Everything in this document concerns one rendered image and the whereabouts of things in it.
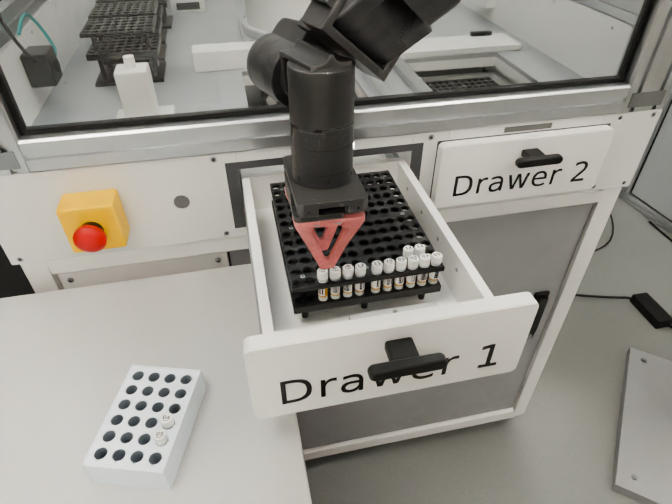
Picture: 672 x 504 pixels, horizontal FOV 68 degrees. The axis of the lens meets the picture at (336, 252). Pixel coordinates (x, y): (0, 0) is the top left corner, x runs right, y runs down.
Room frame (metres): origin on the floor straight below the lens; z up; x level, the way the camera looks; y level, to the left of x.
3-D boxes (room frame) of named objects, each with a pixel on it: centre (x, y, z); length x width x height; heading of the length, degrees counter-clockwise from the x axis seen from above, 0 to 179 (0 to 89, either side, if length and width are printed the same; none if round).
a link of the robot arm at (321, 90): (0.42, 0.02, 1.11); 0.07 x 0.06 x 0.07; 31
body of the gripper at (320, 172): (0.41, 0.01, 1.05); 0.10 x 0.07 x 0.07; 12
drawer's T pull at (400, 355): (0.29, -0.06, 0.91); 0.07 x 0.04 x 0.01; 102
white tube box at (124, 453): (0.30, 0.21, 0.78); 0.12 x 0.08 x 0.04; 175
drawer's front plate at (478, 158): (0.70, -0.30, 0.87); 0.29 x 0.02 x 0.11; 102
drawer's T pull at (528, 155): (0.67, -0.30, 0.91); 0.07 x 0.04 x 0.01; 102
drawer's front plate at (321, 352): (0.32, -0.06, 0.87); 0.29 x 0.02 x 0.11; 102
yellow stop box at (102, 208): (0.55, 0.33, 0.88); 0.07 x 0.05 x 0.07; 102
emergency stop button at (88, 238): (0.51, 0.32, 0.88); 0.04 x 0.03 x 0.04; 102
